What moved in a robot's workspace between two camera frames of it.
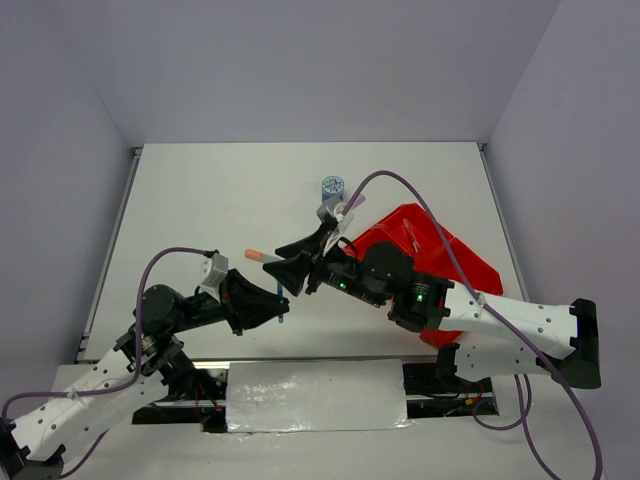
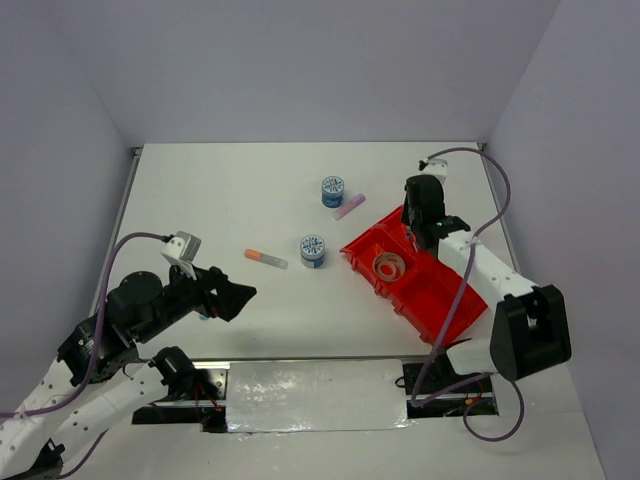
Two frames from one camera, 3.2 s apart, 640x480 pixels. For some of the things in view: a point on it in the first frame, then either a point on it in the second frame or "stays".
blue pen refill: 280,296 to 414,244
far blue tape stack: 331,187 stays
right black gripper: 292,269 to 405,213
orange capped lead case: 259,256 stays
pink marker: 359,200 stays
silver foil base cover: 316,396 stays
